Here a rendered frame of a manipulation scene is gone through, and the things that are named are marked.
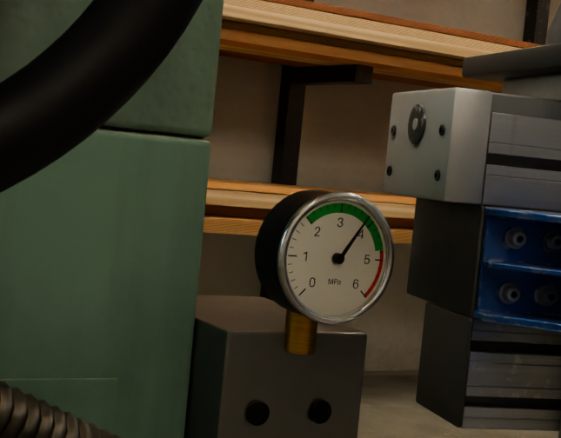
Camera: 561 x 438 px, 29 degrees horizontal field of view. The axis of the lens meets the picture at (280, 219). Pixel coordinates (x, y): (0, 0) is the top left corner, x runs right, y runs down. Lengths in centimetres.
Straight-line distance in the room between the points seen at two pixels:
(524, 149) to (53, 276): 47
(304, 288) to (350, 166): 315
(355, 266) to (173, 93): 12
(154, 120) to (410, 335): 338
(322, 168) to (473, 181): 273
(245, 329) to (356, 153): 315
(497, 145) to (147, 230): 41
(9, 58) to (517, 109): 50
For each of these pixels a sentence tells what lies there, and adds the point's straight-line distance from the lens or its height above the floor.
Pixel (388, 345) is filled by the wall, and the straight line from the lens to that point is 384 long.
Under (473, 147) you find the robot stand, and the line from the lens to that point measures 87.
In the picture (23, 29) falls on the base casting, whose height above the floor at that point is 75.
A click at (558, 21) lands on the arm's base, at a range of 99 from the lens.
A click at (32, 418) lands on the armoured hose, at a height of 60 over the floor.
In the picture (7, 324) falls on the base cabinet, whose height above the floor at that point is 62.
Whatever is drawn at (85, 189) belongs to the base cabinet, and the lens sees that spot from 52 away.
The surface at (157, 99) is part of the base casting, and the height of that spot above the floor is 73.
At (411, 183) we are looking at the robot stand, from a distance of 92.
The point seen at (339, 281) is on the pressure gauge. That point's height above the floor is 65.
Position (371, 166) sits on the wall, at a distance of 370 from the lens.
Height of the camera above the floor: 70
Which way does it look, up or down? 3 degrees down
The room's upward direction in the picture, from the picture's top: 6 degrees clockwise
